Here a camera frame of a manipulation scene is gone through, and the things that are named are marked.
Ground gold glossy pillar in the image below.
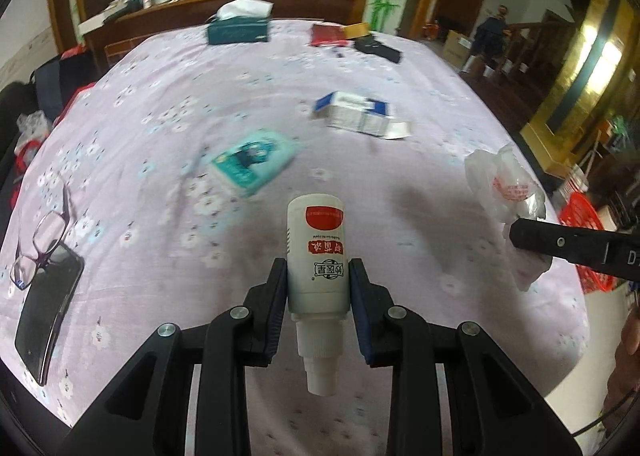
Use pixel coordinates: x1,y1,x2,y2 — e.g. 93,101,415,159
520,0,632,173

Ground white spray bottle red label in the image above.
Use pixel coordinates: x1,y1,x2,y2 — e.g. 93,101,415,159
286,193,349,397

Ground person's right forearm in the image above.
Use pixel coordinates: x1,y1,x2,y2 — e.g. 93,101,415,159
602,310,640,437

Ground teal tissue box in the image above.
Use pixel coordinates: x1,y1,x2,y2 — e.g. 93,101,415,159
206,0,274,46

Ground white plastic bag red print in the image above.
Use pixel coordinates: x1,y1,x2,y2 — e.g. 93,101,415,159
464,143,554,293

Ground wooden stair railing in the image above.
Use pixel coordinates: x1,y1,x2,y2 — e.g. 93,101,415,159
504,20,577,87

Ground cardboard box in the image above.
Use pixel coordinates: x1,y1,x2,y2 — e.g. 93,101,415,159
442,30,477,70

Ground blue and white medicine box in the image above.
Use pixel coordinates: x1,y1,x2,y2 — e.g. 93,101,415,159
311,90,412,141

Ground black wallet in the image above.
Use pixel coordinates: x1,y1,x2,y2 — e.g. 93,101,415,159
353,36,403,64

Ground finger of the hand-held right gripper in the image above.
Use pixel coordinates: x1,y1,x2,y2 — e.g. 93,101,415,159
509,218,640,281

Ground eyeglasses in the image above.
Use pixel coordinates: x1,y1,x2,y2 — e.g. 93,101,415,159
9,183,74,293

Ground clear plastic bag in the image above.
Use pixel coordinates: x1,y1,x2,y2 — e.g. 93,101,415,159
16,110,54,147

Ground black smartphone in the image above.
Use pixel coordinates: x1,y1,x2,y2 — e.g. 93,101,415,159
14,241,86,387

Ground dark blue bag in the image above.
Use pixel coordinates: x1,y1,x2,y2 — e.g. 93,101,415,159
31,50,99,123

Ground red wallet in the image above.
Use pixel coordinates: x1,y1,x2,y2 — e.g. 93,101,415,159
310,23,352,48

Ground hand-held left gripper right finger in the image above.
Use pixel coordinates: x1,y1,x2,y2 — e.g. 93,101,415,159
349,259,583,456

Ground wooden cabinet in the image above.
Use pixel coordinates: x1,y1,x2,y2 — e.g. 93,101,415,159
79,0,362,64

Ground red plastic basket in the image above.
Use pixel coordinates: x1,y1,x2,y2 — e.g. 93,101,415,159
557,192,619,295

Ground black cable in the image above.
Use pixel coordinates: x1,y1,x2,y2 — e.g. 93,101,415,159
572,286,640,439

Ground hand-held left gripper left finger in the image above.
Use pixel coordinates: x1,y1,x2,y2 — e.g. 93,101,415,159
60,258,289,456

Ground teal tissue packet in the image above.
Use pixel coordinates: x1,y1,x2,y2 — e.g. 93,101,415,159
210,130,301,198

